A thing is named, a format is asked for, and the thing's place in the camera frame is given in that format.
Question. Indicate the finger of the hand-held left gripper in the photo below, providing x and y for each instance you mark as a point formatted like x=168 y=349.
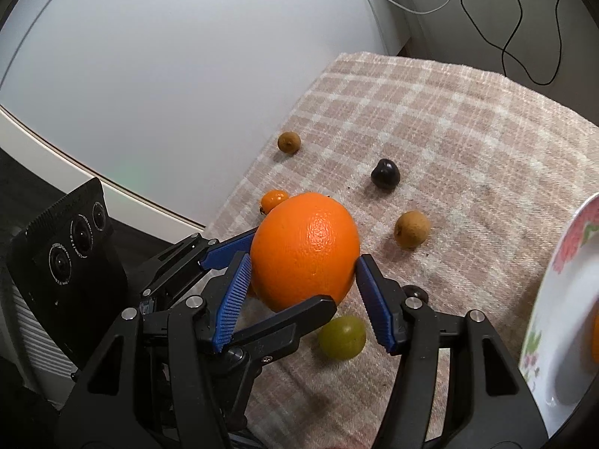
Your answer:
x=290 y=325
x=224 y=249

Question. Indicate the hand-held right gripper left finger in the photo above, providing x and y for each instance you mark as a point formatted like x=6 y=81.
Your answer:
x=231 y=304

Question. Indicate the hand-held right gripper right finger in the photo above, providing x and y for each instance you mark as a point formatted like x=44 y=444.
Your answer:
x=374 y=308

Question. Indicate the green grape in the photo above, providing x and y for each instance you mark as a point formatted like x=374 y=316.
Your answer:
x=344 y=336

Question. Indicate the small orange kumquat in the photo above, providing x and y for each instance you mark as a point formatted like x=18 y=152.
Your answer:
x=273 y=200

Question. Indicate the large smooth orange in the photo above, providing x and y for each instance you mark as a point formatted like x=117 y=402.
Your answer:
x=304 y=252

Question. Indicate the white floral plate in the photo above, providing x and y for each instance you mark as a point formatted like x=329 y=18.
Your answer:
x=561 y=313

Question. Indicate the white ribbed panel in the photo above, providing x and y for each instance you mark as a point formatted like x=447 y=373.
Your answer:
x=23 y=322

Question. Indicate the brown longan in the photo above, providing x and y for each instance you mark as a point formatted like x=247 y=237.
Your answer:
x=288 y=142
x=412 y=229

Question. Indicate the white cabinet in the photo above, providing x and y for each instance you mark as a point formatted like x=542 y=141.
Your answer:
x=187 y=79

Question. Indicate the checked beige tablecloth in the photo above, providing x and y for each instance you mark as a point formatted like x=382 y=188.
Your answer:
x=468 y=149

